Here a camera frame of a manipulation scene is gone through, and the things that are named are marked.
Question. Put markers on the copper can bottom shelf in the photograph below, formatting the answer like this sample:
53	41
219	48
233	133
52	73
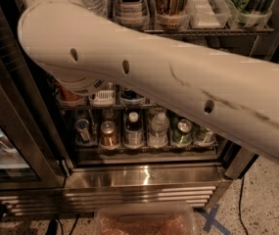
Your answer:
108	136

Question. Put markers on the glass fridge door left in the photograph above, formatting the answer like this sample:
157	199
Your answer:
32	152

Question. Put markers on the clear plastic bin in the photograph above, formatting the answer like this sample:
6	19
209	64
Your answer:
169	218

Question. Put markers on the brown drink bottle bottom shelf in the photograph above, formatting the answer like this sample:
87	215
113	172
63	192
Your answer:
134	130

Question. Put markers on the silver slim can bottom shelf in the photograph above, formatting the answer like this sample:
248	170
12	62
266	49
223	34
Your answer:
82	128

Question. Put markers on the tea bottle top shelf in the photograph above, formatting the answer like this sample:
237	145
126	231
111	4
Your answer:
131	13

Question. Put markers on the green can bottom left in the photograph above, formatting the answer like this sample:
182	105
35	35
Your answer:
181	131

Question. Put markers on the brown tall can top shelf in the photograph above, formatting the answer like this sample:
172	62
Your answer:
171	14

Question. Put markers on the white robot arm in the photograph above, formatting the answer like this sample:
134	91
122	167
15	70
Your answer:
235	96

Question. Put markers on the green can bottom right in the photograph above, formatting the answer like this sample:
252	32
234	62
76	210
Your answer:
204	136

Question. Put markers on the red soda can front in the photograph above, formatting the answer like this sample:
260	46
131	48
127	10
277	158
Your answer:
67	95

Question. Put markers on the blue pepsi can front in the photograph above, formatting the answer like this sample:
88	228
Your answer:
129	94

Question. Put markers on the water bottle bottom shelf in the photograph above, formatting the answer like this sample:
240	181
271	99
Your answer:
157	133

